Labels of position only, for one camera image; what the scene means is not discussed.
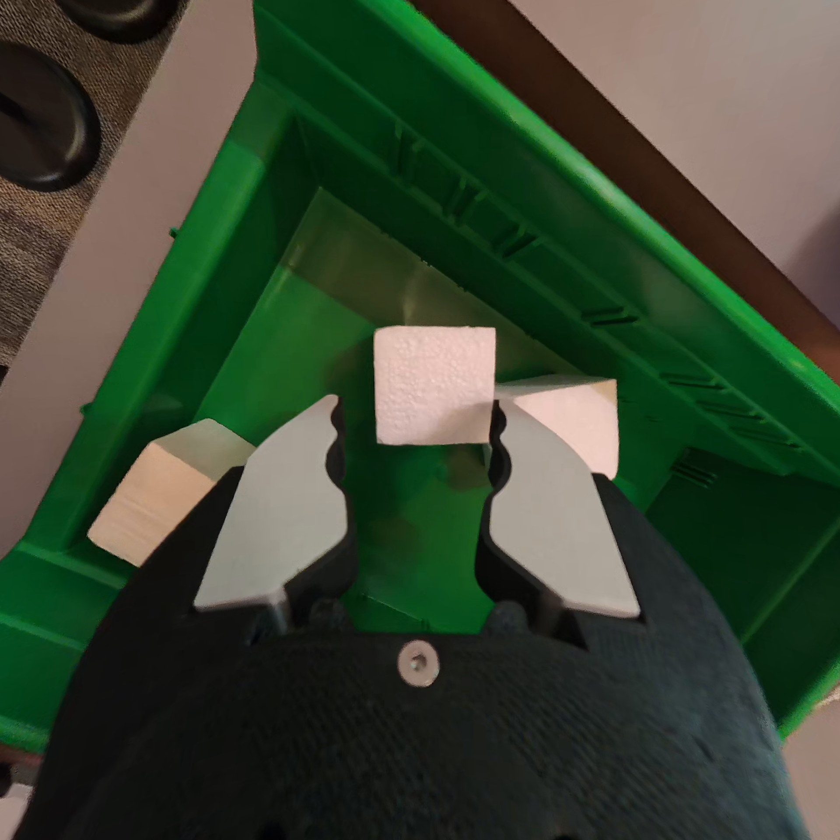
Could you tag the green plastic bin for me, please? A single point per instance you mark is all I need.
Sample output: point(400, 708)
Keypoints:
point(459, 229)

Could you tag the black chair caster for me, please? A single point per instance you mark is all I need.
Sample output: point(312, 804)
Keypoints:
point(39, 118)
point(118, 16)

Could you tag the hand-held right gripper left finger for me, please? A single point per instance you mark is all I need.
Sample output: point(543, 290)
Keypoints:
point(275, 525)

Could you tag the white foam cube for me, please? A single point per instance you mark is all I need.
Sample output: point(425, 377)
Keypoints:
point(571, 420)
point(433, 387)
point(164, 485)

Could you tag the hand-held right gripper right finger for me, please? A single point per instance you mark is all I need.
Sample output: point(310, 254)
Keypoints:
point(558, 531)

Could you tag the grey desk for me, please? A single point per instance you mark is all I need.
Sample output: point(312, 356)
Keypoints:
point(131, 229)

